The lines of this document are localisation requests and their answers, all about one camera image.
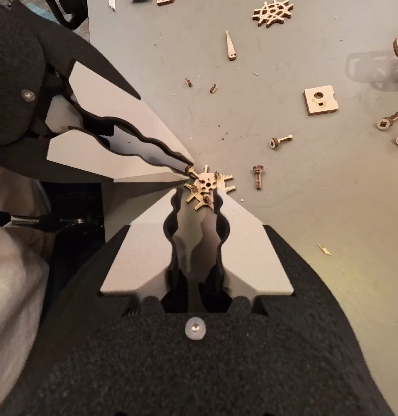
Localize pointed wooden stick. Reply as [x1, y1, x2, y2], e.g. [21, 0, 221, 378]
[226, 30, 237, 62]

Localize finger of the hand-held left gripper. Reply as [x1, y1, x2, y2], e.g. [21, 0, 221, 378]
[68, 61, 195, 167]
[46, 129, 190, 182]

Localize square wooden plate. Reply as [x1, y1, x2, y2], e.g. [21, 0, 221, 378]
[304, 85, 339, 117]

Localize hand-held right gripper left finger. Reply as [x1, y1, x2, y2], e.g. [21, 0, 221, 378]
[100, 187, 190, 313]

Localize white shirt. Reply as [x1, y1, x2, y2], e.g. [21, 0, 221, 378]
[0, 166, 50, 416]

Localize openwork wooden gear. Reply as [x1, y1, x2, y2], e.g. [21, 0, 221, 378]
[252, 0, 294, 28]

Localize round-headed wooden pin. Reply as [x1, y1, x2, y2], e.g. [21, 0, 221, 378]
[270, 134, 293, 150]

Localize wooden spiked gear disc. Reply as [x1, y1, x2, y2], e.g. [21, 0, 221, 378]
[184, 165, 236, 213]

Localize grey desk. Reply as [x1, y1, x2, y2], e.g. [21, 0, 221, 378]
[87, 0, 398, 416]

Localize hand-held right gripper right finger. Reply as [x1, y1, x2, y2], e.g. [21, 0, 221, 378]
[198, 189, 294, 313]

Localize dark blue jeans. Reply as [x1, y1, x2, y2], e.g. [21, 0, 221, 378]
[40, 180, 107, 312]

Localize black lanyard strap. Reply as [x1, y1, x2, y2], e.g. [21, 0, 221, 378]
[0, 208, 86, 233]

